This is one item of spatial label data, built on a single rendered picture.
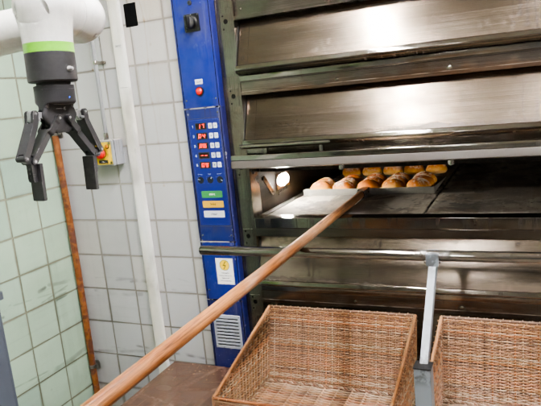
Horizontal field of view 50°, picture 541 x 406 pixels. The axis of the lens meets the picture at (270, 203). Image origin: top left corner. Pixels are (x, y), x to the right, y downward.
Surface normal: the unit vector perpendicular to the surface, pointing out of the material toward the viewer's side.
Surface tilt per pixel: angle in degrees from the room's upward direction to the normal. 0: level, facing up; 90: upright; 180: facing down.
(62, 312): 90
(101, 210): 90
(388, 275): 70
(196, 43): 90
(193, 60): 90
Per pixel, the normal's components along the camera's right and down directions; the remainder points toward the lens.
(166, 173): -0.40, 0.21
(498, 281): -0.41, -0.15
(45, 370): 0.91, -0.01
